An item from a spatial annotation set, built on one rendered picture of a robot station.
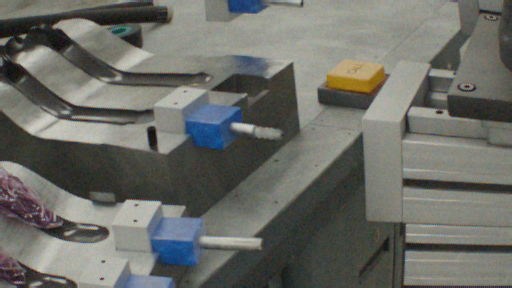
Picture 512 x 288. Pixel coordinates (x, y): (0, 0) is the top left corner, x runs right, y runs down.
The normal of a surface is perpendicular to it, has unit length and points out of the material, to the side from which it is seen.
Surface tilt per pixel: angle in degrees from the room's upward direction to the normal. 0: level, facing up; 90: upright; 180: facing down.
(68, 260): 0
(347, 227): 90
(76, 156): 90
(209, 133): 90
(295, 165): 0
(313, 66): 0
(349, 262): 90
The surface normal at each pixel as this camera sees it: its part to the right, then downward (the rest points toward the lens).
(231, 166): 0.87, 0.12
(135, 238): -0.21, 0.42
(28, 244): 0.33, -0.82
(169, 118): -0.49, 0.40
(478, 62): -0.10, -0.91
